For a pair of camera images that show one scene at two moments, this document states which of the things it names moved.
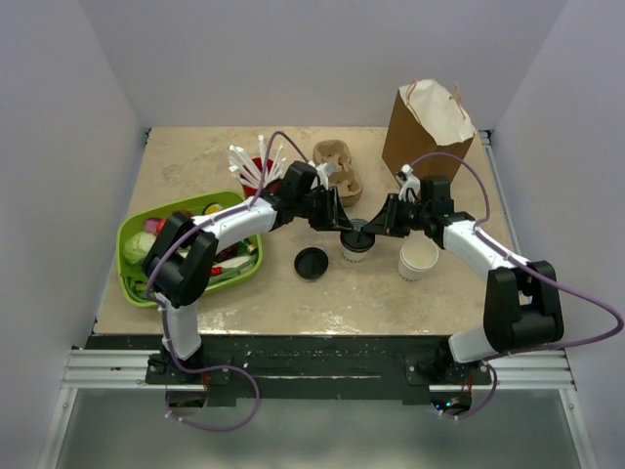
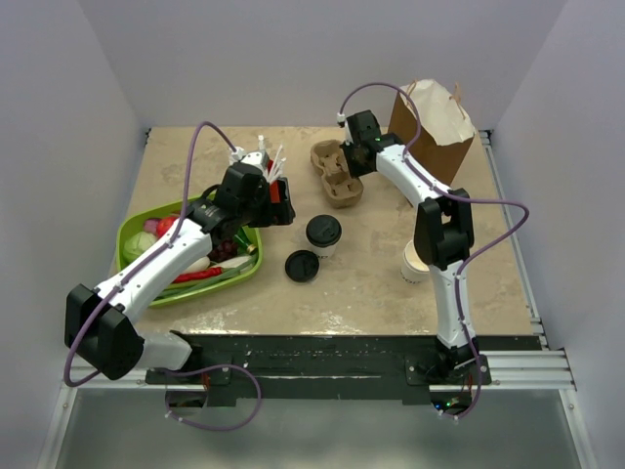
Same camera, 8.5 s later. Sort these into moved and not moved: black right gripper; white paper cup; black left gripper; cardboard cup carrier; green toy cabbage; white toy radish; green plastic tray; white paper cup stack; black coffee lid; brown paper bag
Moved: black right gripper; black coffee lid; white paper cup; black left gripper
Not moved: cardboard cup carrier; white paper cup stack; brown paper bag; white toy radish; green plastic tray; green toy cabbage
